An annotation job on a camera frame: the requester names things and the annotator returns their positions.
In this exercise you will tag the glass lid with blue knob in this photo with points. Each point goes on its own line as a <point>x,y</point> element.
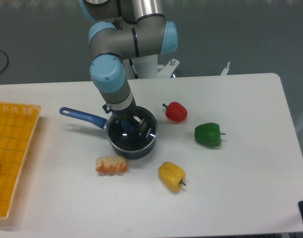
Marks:
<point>122,135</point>

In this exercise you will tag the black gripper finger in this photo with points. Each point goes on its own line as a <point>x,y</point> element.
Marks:
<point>140,125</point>

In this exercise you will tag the yellow woven tray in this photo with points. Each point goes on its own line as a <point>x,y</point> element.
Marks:
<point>17,126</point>

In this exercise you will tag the green bell pepper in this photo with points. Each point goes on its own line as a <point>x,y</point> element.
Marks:
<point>208,134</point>

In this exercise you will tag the dark saucepan with blue handle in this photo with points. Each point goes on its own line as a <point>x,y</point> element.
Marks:
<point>103,123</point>

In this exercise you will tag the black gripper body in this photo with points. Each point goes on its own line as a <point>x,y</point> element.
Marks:
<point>128,112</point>

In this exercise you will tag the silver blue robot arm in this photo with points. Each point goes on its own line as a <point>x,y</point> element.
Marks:
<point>124,30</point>

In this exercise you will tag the toy bread slice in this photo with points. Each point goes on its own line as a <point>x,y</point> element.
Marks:
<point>111,165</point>

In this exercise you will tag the red bell pepper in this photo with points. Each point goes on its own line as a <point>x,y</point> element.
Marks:
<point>175,111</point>

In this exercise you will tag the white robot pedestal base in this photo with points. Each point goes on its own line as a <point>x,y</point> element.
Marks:
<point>156,67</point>

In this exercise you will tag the yellow bell pepper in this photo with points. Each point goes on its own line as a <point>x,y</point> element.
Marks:
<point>172,176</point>

